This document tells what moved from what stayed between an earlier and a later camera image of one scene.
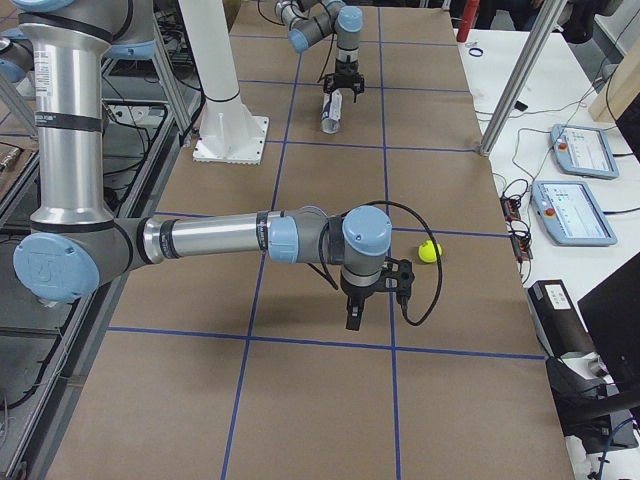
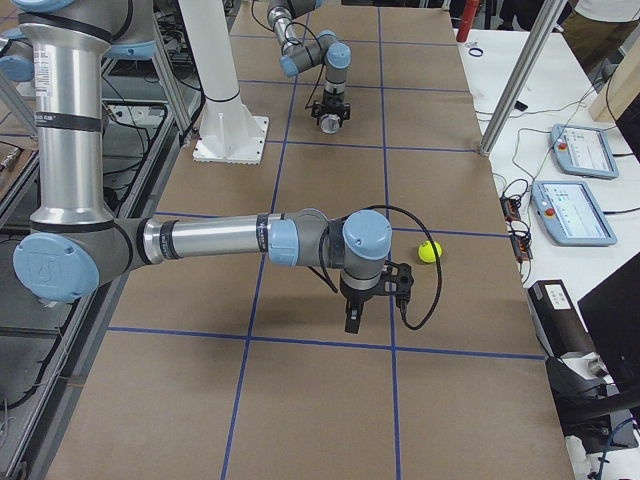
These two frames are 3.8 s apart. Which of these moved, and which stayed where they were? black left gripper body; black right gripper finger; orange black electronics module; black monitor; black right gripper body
Moved: black left gripper body
Stayed: black right gripper finger; black monitor; orange black electronics module; black right gripper body
